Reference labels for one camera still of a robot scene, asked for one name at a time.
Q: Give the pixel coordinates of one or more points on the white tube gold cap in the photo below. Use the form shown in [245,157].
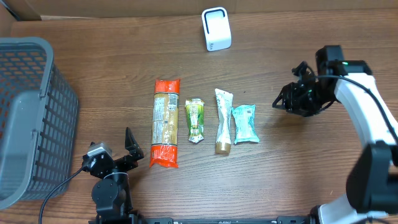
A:
[224,102]

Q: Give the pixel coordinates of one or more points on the white barcode scanner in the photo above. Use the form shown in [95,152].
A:
[216,29]

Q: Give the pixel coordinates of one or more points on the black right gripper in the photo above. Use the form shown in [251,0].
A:
[288,96]

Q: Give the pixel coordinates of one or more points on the teal tissue wipes pack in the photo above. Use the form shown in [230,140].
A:
[244,120]

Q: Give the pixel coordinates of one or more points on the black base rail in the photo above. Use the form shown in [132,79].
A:
[217,221]

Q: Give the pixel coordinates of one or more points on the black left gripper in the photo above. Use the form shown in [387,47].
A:
[123,160]

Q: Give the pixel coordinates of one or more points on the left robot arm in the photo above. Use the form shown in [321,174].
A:
[112,193]

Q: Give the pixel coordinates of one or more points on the green snack pouch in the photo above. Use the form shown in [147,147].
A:
[195,119]

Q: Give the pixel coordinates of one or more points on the grey plastic mesh basket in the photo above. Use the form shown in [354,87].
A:
[39,116]

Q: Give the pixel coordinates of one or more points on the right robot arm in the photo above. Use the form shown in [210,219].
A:
[371,191]

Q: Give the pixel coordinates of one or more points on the orange spaghetti pack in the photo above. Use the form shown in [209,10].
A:
[164,149]

